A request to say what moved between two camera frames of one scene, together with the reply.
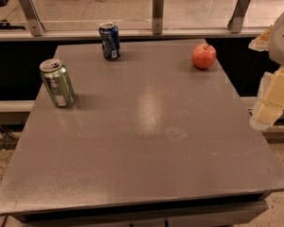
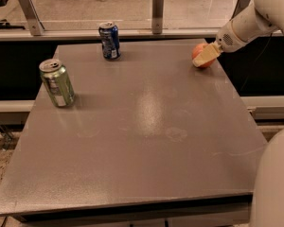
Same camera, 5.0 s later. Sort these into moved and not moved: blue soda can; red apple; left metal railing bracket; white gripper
Moved: white gripper
Not moved: left metal railing bracket; blue soda can; red apple
